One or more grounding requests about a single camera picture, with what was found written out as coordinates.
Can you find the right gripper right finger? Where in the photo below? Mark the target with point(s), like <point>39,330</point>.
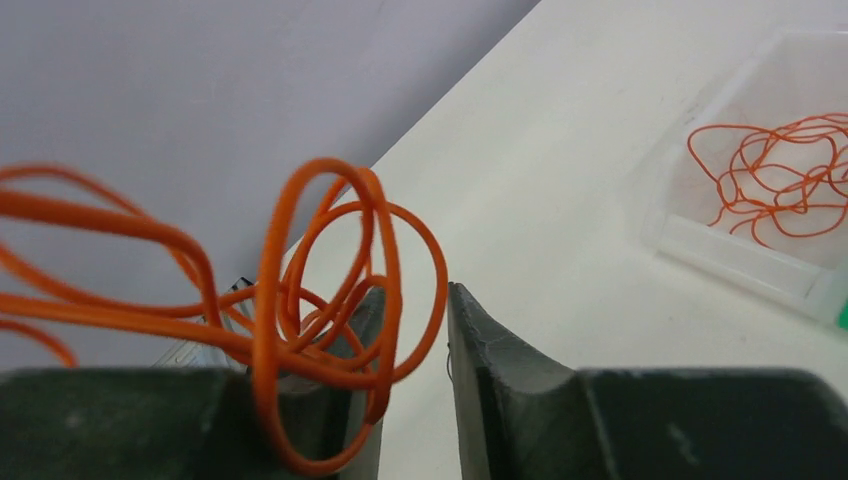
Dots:
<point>522,415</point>

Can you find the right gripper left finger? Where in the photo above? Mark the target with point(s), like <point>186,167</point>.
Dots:
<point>166,423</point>

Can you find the clear plastic bin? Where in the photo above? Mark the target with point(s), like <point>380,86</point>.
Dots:
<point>753,187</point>

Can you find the green plastic bin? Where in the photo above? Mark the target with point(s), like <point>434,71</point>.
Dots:
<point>842,318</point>

